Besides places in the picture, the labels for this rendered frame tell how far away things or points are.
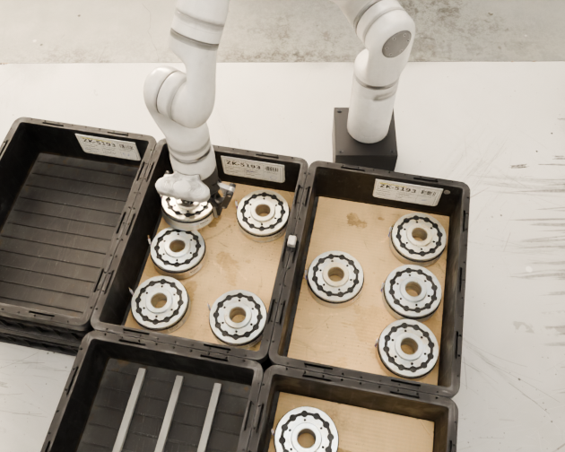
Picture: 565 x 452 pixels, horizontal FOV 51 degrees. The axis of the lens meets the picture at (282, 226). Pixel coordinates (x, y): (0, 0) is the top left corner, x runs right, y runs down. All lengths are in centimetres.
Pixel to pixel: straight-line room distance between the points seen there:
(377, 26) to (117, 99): 76
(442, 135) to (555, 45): 145
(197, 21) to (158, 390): 61
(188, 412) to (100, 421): 15
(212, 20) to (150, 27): 200
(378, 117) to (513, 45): 162
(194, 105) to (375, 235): 48
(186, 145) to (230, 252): 29
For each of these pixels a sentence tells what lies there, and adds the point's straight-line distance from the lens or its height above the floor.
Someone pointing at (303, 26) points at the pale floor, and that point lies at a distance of 277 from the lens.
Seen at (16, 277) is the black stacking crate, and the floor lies 83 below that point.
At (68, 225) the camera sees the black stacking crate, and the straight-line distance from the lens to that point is 126.
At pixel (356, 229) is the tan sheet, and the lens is 117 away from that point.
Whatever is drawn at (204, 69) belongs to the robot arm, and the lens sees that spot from 86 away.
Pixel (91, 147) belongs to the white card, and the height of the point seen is 88.
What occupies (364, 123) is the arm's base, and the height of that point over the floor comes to 87.
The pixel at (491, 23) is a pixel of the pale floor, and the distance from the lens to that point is 290.
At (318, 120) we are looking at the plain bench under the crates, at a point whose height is 70.
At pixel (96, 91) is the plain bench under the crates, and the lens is 164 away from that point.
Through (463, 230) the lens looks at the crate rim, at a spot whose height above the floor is 92.
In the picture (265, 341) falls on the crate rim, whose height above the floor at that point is 93.
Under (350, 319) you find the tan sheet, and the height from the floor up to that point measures 83.
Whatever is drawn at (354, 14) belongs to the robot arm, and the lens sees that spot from 113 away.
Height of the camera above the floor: 185
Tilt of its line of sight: 60 degrees down
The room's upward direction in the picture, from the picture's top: 3 degrees counter-clockwise
